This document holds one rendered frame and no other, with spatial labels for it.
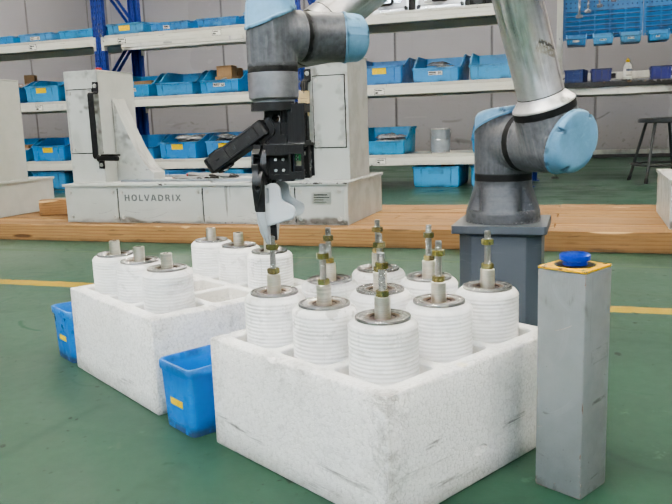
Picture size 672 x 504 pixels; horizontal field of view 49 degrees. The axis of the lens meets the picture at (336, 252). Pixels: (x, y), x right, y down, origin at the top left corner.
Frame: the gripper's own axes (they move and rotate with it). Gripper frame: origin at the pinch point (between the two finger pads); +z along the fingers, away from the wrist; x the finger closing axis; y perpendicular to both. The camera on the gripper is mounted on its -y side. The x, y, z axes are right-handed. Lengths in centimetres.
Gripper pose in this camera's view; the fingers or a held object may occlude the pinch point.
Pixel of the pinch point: (267, 233)
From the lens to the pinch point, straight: 115.0
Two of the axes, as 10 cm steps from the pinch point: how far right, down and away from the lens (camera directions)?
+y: 9.8, 0.0, -2.0
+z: 0.3, 9.8, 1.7
